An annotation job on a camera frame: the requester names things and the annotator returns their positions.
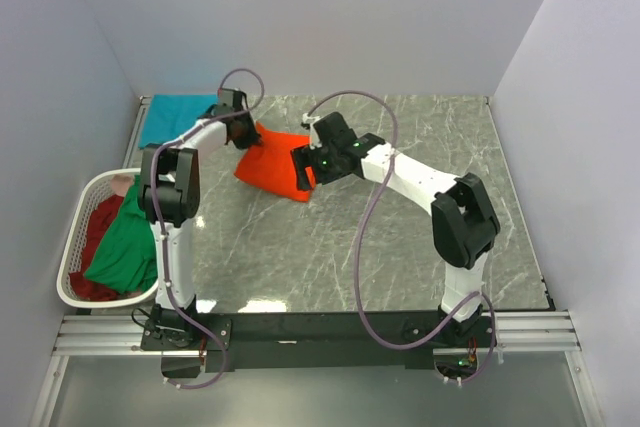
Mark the aluminium frame rail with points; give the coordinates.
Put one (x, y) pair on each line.
(117, 335)

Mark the black base beam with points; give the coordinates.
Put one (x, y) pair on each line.
(401, 327)

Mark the folded teal t-shirt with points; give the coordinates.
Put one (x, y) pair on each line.
(172, 115)

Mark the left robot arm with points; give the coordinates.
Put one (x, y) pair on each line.
(169, 195)

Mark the orange t-shirt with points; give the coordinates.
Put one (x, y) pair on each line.
(269, 166)

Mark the dark red t-shirt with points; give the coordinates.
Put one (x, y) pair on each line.
(95, 232)

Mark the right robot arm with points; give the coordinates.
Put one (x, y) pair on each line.
(464, 222)

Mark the white laundry basket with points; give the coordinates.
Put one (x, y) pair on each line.
(94, 192)

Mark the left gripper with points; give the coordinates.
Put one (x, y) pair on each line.
(252, 139)

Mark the green t-shirt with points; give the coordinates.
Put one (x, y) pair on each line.
(125, 258)

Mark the beige garment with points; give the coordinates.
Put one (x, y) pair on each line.
(121, 183)

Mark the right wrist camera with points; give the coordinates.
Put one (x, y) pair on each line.
(308, 123)

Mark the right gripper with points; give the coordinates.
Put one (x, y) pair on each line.
(303, 158)

